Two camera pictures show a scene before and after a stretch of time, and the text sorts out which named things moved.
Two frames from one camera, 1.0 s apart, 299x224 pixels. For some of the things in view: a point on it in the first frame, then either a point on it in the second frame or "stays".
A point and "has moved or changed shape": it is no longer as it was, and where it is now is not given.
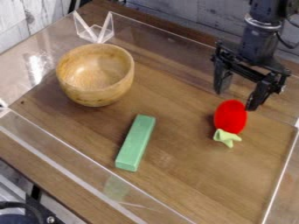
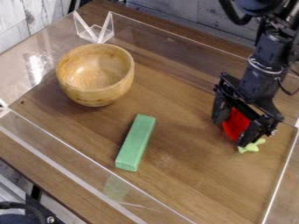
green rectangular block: [135, 144] stays
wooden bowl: [95, 73] stays
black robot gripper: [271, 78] to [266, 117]
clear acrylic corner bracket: [95, 33] stays
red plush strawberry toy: [230, 120] has moved or changed shape
